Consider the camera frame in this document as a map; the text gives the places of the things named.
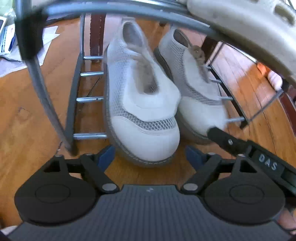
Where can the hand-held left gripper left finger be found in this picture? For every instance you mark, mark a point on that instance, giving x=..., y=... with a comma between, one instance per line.
x=106, y=158

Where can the brown wooden furniture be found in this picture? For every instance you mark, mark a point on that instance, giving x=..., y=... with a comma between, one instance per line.
x=289, y=104

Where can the dark brown insole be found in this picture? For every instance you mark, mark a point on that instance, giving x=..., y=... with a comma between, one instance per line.
x=198, y=92

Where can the scattered white papers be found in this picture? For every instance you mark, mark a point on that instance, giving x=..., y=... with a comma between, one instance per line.
x=44, y=44

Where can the grey mesh lace-up shoe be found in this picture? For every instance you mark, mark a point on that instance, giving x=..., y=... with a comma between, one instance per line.
x=143, y=104

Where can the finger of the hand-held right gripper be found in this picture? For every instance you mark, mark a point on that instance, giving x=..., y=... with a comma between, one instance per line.
x=226, y=141

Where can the orange bag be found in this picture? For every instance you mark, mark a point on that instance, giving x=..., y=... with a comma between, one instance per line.
x=262, y=68

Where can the pink case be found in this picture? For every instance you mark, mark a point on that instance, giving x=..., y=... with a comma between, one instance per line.
x=275, y=80

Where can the metal shoe rack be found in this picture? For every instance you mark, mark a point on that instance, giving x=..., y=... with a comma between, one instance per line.
x=30, y=46

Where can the blue white packet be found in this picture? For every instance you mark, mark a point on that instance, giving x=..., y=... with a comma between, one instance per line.
x=7, y=37

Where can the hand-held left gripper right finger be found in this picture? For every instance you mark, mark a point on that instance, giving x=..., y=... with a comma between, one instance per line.
x=194, y=158

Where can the white clog with purple charm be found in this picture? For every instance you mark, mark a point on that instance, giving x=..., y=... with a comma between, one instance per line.
x=242, y=30

